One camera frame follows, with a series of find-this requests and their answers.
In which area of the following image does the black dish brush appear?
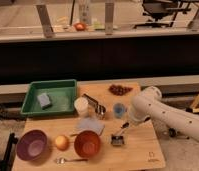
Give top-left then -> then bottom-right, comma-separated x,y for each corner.
111,122 -> 129,146

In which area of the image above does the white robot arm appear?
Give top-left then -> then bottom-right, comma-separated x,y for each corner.
128,86 -> 199,142

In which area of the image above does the white plastic cup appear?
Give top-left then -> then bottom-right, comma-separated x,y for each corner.
74,97 -> 88,117

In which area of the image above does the blue plastic cup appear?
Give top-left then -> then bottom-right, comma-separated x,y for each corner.
113,103 -> 127,118

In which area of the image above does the green plastic tray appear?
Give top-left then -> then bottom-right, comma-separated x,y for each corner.
21,79 -> 77,117

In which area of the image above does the grey folded cloth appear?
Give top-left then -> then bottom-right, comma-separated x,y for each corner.
76,117 -> 105,135

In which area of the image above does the wooden board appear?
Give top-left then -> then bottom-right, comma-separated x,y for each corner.
12,82 -> 165,171

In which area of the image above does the blue sponge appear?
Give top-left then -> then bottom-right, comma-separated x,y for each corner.
37,93 -> 52,109

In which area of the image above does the orange bowl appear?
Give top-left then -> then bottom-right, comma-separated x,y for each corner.
74,130 -> 101,158

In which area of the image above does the red fruit on shelf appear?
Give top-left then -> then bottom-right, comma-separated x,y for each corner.
74,23 -> 87,31

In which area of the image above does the yellow apple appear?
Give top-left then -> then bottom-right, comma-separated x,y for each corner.
55,135 -> 69,150

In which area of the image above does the silver fork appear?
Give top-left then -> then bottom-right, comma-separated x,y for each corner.
55,158 -> 88,164

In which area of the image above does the purple bowl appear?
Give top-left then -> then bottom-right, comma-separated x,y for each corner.
16,130 -> 48,161

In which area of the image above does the black office chair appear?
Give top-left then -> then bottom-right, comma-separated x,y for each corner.
134,0 -> 199,29

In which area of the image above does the black clamp mount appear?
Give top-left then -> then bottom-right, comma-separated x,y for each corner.
168,128 -> 186,138

